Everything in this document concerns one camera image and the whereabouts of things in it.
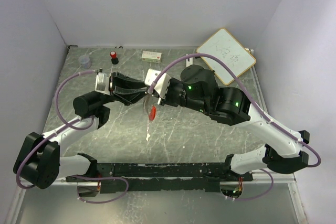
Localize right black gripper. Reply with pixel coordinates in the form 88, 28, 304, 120
155, 77, 210, 113

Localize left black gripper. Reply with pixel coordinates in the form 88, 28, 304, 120
94, 71, 149, 106

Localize red handled metal keyring holder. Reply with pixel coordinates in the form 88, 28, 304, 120
143, 94, 156, 122

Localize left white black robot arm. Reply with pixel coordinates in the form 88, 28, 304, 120
13, 70, 150, 189

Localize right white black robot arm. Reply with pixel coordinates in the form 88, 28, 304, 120
154, 65, 309, 181

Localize white stapler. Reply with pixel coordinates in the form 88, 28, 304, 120
186, 57, 193, 67

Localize red black stamp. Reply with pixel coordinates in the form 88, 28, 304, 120
110, 51, 119, 65

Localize white green staple box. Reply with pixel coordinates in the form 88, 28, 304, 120
141, 51, 162, 63

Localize clear plastic cup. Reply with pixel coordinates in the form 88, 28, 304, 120
78, 55, 92, 69

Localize yellow framed whiteboard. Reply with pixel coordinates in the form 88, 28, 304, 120
196, 28, 256, 77

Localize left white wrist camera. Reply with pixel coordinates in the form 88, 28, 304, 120
94, 69, 110, 95

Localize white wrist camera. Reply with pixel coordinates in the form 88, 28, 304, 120
144, 69, 172, 99
94, 69, 110, 95

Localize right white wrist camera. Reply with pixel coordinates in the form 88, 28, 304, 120
144, 69, 172, 99

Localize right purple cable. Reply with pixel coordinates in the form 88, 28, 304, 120
147, 52, 321, 201

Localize purple cable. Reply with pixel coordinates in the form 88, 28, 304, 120
147, 52, 321, 201
15, 69, 129, 204

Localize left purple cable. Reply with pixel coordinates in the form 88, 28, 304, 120
15, 69, 129, 204

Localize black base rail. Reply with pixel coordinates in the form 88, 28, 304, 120
65, 162, 254, 195

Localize aluminium extrusion rail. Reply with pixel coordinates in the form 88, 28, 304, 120
250, 168, 297, 184

